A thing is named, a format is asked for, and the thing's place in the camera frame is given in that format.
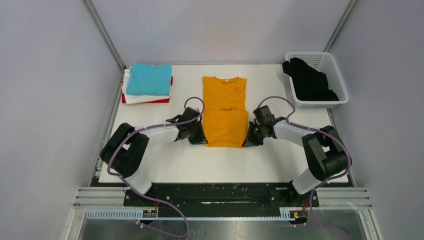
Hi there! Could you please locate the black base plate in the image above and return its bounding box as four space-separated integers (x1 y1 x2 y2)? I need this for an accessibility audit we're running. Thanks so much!
145 182 320 217

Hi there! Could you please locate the white cable duct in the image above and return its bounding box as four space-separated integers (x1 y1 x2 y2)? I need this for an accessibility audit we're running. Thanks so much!
85 207 296 221

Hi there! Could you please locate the yellow t-shirt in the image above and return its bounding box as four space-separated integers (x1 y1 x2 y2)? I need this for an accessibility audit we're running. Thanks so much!
202 76 249 149

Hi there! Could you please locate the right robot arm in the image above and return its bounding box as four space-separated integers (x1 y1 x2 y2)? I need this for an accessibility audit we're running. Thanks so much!
242 105 352 206

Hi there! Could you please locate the folded white t-shirt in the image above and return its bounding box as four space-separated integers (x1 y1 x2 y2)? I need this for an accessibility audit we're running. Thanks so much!
122 65 174 106

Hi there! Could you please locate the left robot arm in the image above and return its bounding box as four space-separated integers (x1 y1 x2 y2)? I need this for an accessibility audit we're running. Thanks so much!
100 107 208 206

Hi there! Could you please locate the black t-shirt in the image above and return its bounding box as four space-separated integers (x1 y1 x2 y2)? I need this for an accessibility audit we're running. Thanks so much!
282 57 339 102

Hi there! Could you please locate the folded turquoise t-shirt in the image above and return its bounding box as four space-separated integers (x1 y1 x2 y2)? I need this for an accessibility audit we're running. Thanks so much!
126 62 172 96

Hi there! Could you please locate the white plastic basket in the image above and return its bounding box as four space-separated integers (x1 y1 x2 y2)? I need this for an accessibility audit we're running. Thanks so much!
285 51 349 109

